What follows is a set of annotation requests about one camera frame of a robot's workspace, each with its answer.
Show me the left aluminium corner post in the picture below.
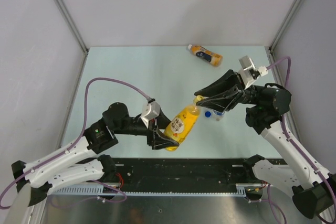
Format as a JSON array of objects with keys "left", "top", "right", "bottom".
[{"left": 53, "top": 0, "right": 89, "bottom": 55}]

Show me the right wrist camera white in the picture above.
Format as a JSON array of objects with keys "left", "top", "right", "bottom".
[{"left": 238, "top": 56, "right": 268, "bottom": 90}]

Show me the yellow juice bottle yellow cap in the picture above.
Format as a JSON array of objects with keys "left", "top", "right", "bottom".
[{"left": 164, "top": 103, "right": 201, "bottom": 144}]

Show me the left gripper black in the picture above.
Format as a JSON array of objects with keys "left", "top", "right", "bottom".
[{"left": 113, "top": 106, "right": 179, "bottom": 150}]

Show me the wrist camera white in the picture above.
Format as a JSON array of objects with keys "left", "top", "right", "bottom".
[
  {"left": 140, "top": 99, "right": 161, "bottom": 127},
  {"left": 238, "top": 56, "right": 268, "bottom": 90}
]

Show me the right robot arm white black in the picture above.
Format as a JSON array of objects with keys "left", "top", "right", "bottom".
[{"left": 194, "top": 67, "right": 335, "bottom": 219}]

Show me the blue bottle cap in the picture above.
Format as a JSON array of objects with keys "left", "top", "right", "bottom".
[{"left": 205, "top": 111, "right": 212, "bottom": 118}]

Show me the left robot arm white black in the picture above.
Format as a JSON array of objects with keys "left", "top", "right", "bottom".
[{"left": 12, "top": 101, "right": 179, "bottom": 206}]

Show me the clear water bottle blue label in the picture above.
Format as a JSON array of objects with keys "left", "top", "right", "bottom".
[{"left": 213, "top": 110, "right": 225, "bottom": 121}]

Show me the orange juice bottle white cap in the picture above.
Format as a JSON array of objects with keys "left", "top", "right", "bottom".
[{"left": 187, "top": 44, "right": 223, "bottom": 67}]

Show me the right aluminium corner post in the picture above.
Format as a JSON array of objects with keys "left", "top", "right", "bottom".
[{"left": 269, "top": 0, "right": 305, "bottom": 53}]

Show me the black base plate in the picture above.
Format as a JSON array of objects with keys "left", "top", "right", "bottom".
[{"left": 100, "top": 158, "right": 261, "bottom": 194}]

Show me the grey slotted cable duct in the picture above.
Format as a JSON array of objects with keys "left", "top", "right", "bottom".
[{"left": 52, "top": 183, "right": 250, "bottom": 197}]

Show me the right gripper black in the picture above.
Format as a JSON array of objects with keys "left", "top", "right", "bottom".
[{"left": 194, "top": 68, "right": 264, "bottom": 112}]

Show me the aluminium corner post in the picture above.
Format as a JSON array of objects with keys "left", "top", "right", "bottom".
[
  {"left": 269, "top": 0, "right": 305, "bottom": 53},
  {"left": 53, "top": 0, "right": 89, "bottom": 55}
]

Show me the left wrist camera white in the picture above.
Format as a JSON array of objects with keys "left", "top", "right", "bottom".
[{"left": 140, "top": 99, "right": 161, "bottom": 127}]

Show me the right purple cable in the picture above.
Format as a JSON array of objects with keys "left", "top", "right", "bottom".
[{"left": 265, "top": 56, "right": 336, "bottom": 223}]

